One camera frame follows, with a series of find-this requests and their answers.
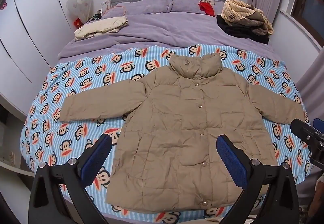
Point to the red packet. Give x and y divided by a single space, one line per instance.
78 22

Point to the red paper-cut decoration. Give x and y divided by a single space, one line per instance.
3 6

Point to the khaki puffer jacket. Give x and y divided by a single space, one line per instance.
184 122

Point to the purple pillow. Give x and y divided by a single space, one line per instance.
141 6
192 5

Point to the covered standing fan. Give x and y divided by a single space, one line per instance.
79 3

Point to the monkey print striped blanket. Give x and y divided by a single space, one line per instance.
83 74

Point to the beige striped garment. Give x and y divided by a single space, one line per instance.
240 15

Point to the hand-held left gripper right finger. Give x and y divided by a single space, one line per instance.
231 160

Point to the dark framed window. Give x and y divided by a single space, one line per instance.
310 3

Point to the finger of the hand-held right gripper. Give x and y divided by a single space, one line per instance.
302 129

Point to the purple duvet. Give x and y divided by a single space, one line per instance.
151 29

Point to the black folded garment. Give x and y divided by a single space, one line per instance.
243 31

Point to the red cloth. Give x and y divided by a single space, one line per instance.
205 7

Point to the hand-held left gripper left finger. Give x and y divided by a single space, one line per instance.
97 153

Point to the white wardrobe doors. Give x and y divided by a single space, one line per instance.
27 26

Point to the cream folded garment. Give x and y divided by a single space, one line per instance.
101 26

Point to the person's right forearm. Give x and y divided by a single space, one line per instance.
317 193

